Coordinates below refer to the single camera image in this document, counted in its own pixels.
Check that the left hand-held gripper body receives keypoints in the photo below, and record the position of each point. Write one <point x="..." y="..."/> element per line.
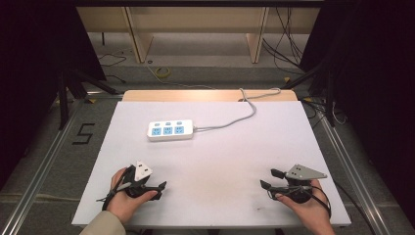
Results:
<point x="141" y="172"/>

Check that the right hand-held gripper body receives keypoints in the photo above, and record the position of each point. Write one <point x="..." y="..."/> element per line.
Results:
<point x="301" y="173"/>

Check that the person's left hand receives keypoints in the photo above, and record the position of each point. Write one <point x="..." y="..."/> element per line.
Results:
<point x="123" y="204"/>

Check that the person's right hand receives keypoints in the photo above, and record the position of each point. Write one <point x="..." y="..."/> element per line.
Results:
<point x="306" y="210"/>

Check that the white power strip blue sockets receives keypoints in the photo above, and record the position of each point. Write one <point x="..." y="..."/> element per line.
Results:
<point x="170" y="130"/>

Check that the black metal stand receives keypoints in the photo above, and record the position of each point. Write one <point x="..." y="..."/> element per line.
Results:
<point x="63" y="98"/>
<point x="329" y="98"/>

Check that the wooden table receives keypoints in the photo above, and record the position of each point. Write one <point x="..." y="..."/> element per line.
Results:
<point x="195" y="95"/>

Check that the dark curtain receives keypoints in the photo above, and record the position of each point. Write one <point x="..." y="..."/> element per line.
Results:
<point x="32" y="65"/>
<point x="375" y="81"/>

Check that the aluminium floor rail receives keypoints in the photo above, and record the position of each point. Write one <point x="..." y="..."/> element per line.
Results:
<point x="42" y="169"/>
<point x="355" y="176"/>

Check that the light wooden desk frame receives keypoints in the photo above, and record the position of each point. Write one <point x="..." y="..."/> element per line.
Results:
<point x="195" y="23"/>

